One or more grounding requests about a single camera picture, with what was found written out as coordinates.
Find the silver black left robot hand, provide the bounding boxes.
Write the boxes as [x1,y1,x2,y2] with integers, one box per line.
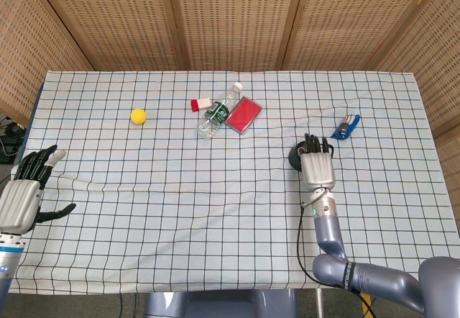
[0,144,77,233]

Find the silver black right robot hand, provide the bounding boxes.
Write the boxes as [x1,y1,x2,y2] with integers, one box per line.
[298,133,337,191]

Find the blue snack packet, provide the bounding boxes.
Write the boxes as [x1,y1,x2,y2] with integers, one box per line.
[331,114,362,141]

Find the red ink pad case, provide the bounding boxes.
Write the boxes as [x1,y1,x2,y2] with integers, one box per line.
[224,96,263,136]

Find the clear plastic water bottle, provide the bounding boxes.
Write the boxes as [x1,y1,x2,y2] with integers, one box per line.
[196,82,244,140]

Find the red and white small box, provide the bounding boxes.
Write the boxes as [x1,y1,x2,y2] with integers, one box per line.
[190,98,212,112]

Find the checkered light blue tablecloth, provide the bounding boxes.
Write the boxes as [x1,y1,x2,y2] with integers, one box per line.
[9,70,460,294]

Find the grey robot torso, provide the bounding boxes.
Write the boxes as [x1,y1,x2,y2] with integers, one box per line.
[143,289,299,318]

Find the woven wooden folding screen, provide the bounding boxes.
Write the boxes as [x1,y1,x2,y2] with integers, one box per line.
[0,0,460,236]

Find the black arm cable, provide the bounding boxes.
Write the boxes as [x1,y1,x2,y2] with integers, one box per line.
[296,202,372,318]

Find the black device with cables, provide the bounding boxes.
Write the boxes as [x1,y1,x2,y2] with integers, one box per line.
[0,115,28,164]

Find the black printed arm strap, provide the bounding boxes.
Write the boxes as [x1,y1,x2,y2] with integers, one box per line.
[343,262,360,294]

